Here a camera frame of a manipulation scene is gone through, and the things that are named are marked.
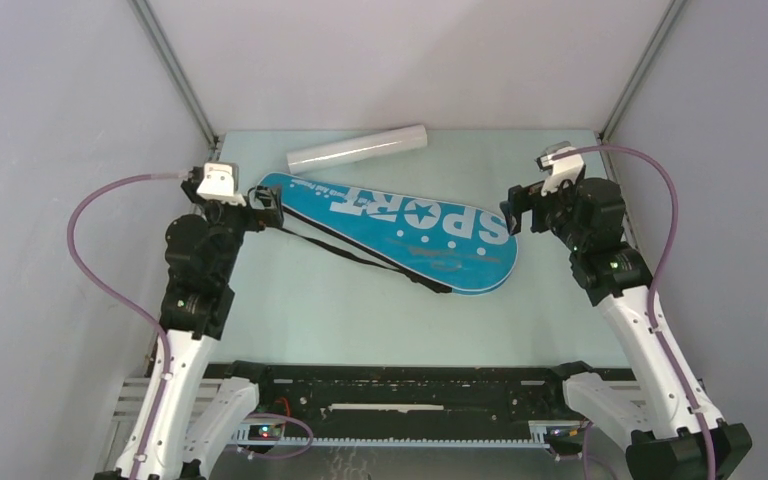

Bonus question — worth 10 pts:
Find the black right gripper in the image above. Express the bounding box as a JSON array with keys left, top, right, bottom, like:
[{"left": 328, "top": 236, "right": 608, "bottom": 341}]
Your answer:
[{"left": 501, "top": 174, "right": 588, "bottom": 252}]

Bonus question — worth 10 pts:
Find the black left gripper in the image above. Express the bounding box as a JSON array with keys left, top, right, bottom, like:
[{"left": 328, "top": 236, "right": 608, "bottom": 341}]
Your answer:
[{"left": 183, "top": 182, "right": 282, "bottom": 282}]

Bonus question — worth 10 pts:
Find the blue racket bag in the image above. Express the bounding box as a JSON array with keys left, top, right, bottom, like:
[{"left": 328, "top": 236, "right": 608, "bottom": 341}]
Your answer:
[{"left": 260, "top": 172, "right": 518, "bottom": 295}]

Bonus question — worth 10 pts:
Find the black bag strap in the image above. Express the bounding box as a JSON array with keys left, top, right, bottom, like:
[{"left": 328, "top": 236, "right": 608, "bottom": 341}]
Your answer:
[{"left": 281, "top": 205, "right": 455, "bottom": 295}]

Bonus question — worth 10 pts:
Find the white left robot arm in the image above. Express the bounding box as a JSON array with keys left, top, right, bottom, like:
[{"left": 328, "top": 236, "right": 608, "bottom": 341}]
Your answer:
[{"left": 95, "top": 179, "right": 284, "bottom": 479}]

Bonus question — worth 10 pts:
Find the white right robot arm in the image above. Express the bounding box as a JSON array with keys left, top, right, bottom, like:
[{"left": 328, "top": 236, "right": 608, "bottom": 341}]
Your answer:
[{"left": 500, "top": 178, "right": 752, "bottom": 479}]

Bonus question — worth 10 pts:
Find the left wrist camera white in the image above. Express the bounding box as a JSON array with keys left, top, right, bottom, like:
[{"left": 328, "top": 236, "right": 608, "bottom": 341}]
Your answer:
[{"left": 196, "top": 162, "right": 247, "bottom": 207}]

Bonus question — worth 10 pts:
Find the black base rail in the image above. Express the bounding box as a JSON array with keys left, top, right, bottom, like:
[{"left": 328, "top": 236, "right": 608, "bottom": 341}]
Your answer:
[{"left": 244, "top": 364, "right": 584, "bottom": 440}]

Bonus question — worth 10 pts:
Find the aluminium frame post left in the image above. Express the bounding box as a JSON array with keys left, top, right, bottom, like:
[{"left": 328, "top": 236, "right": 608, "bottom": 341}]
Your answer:
[{"left": 128, "top": 0, "right": 219, "bottom": 150}]

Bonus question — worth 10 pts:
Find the aluminium frame post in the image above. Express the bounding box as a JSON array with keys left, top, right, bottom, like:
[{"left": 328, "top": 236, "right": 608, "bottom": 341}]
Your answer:
[
  {"left": 599, "top": 0, "right": 691, "bottom": 140},
  {"left": 128, "top": 0, "right": 219, "bottom": 150}
]

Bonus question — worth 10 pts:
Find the grey cable duct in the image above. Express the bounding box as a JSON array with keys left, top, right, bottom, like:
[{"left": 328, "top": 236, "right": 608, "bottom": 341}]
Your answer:
[{"left": 227, "top": 424, "right": 552, "bottom": 449}]

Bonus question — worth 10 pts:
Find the aluminium frame post right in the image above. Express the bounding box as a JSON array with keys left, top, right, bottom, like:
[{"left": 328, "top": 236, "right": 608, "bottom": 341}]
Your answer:
[{"left": 599, "top": 0, "right": 691, "bottom": 140}]

